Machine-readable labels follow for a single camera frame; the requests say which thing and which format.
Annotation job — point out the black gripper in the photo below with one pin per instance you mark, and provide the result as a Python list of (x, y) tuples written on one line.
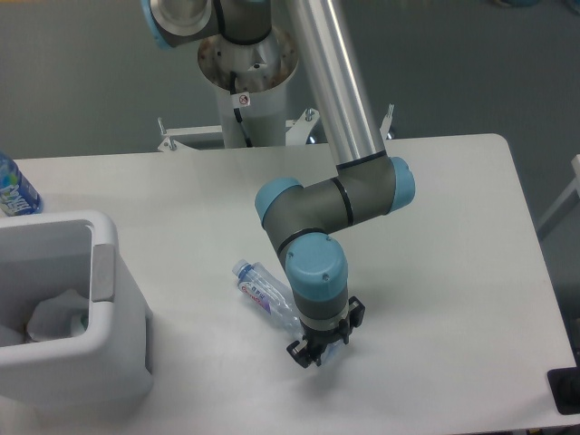
[(310, 348)]

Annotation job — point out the clear plastic bottle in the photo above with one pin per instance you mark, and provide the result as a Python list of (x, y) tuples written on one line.
[(267, 294)]

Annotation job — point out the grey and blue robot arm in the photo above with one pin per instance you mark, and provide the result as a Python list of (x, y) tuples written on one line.
[(298, 219)]

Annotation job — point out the white plastic trash can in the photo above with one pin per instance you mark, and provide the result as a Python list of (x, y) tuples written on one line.
[(41, 257)]

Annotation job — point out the blue labelled water bottle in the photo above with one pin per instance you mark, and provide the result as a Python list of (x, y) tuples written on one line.
[(18, 196)]

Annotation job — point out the white frame at right edge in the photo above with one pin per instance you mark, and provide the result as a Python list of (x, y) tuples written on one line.
[(564, 203)]

